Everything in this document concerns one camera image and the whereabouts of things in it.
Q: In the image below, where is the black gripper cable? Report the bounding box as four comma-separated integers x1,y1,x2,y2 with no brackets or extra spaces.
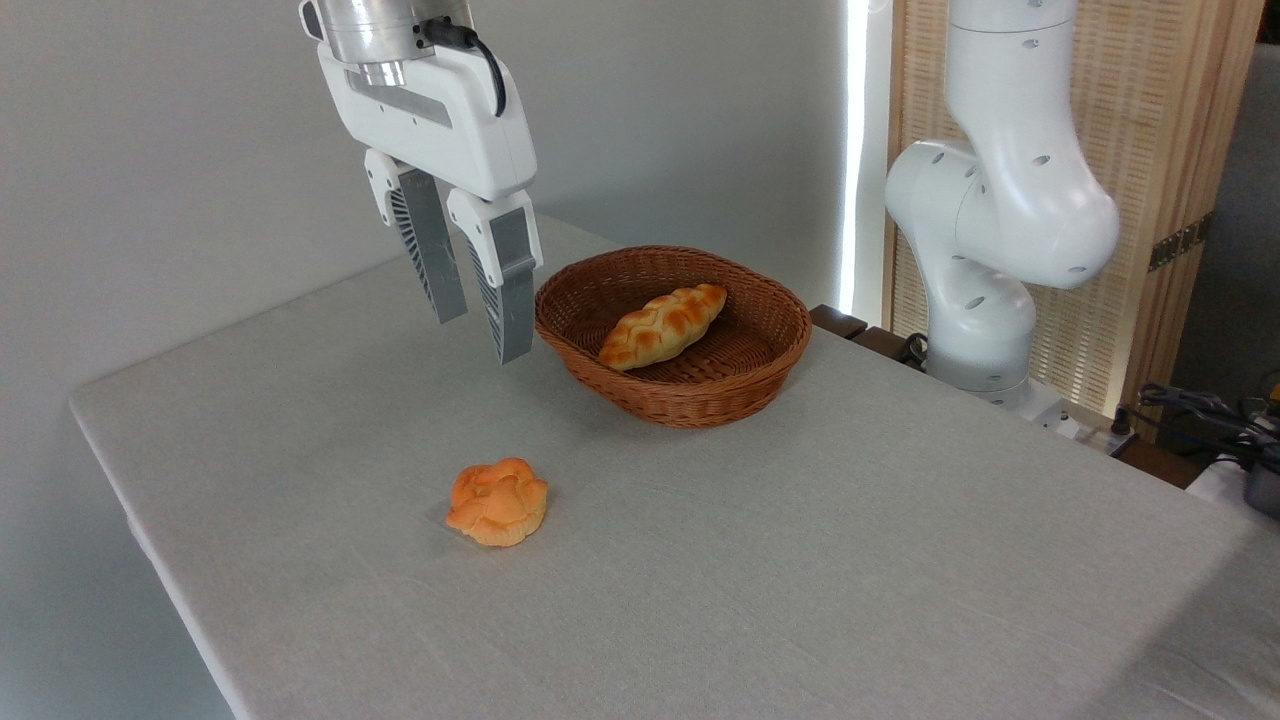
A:
418,18,508,118

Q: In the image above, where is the silver metal wrist flange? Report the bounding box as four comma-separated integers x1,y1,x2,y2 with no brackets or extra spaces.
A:
299,0,477,87

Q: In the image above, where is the wooden bamboo folding screen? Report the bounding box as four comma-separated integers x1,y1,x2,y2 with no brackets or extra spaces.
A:
884,0,1267,421

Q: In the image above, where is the dark wooden block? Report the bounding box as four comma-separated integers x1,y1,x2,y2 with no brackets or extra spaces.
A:
809,304,929,373

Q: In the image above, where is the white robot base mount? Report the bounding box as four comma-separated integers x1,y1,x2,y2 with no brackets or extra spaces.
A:
985,378,1139,456

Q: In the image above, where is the black cable bundle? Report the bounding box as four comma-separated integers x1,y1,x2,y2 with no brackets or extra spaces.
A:
1112,380,1280,473

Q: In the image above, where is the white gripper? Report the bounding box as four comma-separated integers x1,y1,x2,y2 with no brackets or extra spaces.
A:
317,42,544,366

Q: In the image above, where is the grey tablecloth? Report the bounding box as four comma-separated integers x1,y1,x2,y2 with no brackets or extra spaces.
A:
68,214,1280,720

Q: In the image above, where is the grey metal pot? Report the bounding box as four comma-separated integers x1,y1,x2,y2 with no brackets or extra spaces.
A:
1243,464,1280,520

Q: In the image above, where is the brown woven wicker basket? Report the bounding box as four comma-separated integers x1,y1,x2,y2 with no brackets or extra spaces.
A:
534,245,813,430

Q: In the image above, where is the long braided bread loaf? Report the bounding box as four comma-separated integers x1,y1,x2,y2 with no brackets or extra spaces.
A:
598,283,729,373

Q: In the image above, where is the round orange bread bun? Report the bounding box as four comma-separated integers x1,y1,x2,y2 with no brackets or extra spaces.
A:
445,457,550,548

